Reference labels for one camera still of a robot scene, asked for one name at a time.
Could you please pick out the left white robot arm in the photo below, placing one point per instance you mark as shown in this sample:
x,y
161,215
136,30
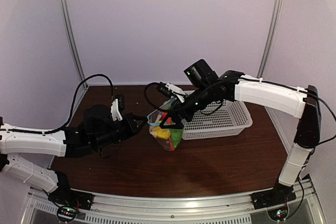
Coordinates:
x,y
101,126

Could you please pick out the left aluminium frame post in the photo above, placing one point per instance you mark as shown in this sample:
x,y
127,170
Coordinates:
x,y
71,39

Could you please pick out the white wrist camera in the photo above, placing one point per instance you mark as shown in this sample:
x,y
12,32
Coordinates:
x,y
170,90
117,108

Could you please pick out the green toy apple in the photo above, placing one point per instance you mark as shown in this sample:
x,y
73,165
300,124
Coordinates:
x,y
176,136

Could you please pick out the right round circuit board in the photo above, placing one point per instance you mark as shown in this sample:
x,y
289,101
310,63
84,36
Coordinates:
x,y
278,214

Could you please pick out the right aluminium frame post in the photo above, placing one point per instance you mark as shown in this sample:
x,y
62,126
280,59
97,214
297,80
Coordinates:
x,y
276,10

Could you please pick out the clear zip top bag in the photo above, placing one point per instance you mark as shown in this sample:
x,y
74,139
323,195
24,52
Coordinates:
x,y
154,119

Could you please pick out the red toy carrot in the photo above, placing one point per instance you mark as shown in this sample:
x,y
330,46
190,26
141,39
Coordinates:
x,y
167,121

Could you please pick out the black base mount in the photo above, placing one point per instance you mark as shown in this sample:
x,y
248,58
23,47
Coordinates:
x,y
75,199
279,194

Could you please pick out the front aluminium rail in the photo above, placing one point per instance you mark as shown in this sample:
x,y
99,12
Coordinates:
x,y
233,208

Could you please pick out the left round circuit board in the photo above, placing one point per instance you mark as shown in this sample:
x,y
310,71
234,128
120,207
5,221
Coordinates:
x,y
65,213

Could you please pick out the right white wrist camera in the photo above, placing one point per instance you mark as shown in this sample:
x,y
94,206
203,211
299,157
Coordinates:
x,y
170,90

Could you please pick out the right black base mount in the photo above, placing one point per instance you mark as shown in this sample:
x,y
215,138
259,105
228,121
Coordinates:
x,y
279,194

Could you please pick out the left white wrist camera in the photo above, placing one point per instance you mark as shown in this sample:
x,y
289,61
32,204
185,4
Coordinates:
x,y
117,108

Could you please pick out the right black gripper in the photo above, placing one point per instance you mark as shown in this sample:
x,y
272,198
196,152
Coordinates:
x,y
175,115

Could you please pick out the white perforated plastic basket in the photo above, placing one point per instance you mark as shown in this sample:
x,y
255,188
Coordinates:
x,y
218,120

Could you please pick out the round circuit board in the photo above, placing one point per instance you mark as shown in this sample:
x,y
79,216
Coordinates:
x,y
278,214
65,213

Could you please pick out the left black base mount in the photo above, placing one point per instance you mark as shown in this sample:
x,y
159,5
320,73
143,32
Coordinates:
x,y
75,199

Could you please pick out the yellow toy lemon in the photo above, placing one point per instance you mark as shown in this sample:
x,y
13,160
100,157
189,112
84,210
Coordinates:
x,y
158,132

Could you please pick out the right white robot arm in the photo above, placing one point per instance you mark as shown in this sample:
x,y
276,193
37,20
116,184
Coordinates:
x,y
301,103

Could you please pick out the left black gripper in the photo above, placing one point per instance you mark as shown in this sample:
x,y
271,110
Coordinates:
x,y
131,126

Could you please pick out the aluminium frame post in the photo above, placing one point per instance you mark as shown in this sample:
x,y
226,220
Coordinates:
x,y
71,39
276,10

